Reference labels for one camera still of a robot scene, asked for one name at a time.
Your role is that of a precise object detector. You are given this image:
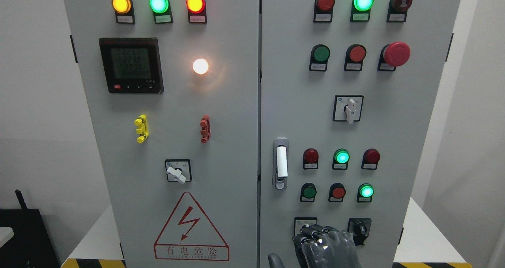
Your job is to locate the green push button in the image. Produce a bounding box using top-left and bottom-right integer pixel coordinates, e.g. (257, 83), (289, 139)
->
(309, 44), (330, 71)
(300, 182), (317, 202)

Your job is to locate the yellow plastic clip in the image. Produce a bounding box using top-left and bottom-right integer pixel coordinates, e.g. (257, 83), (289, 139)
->
(134, 114), (149, 144)

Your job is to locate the green indicator light lower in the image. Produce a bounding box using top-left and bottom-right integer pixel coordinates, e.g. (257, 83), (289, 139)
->
(356, 183), (374, 203)

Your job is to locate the black box with antenna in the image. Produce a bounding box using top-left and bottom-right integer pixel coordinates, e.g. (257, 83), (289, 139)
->
(0, 189), (61, 268)

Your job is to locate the white rotary switch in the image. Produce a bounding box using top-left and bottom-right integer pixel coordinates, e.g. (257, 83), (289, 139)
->
(293, 217), (318, 238)
(333, 95), (364, 124)

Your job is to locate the grey cabinet door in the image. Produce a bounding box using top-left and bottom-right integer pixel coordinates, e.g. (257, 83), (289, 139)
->
(64, 0), (260, 268)
(258, 0), (460, 268)

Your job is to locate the white rotary switch upper right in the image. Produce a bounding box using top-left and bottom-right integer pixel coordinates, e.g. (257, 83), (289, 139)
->
(333, 95), (364, 124)

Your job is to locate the red indicator light top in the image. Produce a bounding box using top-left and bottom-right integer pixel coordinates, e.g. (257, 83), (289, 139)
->
(313, 0), (335, 23)

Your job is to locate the red electric hazard sign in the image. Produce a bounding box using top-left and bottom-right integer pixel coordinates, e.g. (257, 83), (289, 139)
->
(153, 192), (230, 261)

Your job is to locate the black digital power meter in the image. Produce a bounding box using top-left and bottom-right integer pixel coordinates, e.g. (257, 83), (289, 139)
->
(99, 37), (164, 94)

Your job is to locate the red plastic clip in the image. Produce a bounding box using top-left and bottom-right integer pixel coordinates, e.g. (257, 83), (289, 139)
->
(200, 115), (211, 144)

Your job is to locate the red emergency stop button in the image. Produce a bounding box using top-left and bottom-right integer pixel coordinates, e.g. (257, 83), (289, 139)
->
(377, 41), (411, 71)

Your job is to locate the red-orange indicator light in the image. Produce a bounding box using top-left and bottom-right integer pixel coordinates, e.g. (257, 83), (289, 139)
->
(186, 0), (207, 24)

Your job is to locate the white glowing lamp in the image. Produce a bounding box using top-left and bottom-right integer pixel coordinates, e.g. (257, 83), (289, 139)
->
(193, 59), (209, 75)

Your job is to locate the green indicator light left door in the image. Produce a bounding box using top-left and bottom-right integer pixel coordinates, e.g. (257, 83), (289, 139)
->
(150, 0), (173, 24)

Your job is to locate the black selector knob switch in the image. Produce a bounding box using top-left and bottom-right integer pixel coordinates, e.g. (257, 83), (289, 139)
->
(348, 217), (372, 246)

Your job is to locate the dark red buzzer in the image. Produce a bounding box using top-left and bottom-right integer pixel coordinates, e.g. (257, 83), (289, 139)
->
(387, 0), (413, 22)

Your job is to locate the red push button lower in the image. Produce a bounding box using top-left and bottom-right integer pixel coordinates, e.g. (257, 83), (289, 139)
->
(328, 182), (346, 202)

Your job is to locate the green push button lower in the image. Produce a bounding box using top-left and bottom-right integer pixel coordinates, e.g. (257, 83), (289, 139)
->
(300, 182), (317, 202)

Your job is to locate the red push button upper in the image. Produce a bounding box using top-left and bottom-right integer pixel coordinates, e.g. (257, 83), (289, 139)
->
(343, 44), (367, 71)

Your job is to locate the red indicator light middle left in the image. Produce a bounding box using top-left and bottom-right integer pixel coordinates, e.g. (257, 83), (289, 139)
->
(303, 148), (319, 170)

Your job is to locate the red indicator light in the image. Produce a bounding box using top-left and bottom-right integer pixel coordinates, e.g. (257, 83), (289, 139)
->
(361, 148), (381, 170)
(303, 148), (319, 170)
(313, 0), (335, 23)

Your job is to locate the red push button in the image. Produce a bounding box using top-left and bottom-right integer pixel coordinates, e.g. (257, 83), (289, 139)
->
(343, 44), (367, 71)
(328, 182), (346, 202)

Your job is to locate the yellow indicator light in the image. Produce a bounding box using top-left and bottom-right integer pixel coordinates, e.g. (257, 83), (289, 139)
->
(112, 0), (135, 24)

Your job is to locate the green indicator light top right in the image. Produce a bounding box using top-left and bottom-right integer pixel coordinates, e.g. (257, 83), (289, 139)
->
(350, 0), (374, 22)

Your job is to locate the silver door handle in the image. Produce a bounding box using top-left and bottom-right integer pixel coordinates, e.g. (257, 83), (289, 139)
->
(273, 137), (289, 189)

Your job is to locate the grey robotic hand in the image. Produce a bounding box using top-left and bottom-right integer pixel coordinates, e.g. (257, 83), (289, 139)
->
(292, 225), (362, 268)

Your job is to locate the white rotary switch lower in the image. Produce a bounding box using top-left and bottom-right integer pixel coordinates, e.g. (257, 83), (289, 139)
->
(293, 217), (318, 238)

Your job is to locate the green indicator light middle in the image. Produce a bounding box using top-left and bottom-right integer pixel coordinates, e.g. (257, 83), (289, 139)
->
(332, 148), (350, 170)

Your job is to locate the white rotary switch left door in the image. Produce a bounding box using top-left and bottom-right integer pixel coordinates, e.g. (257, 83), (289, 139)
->
(165, 159), (192, 184)

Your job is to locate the green push button upper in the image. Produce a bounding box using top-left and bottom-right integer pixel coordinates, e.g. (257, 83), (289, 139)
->
(309, 44), (330, 71)

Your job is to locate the red indicator light middle right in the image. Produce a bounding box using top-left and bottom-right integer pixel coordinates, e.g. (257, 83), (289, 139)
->
(361, 148), (381, 170)

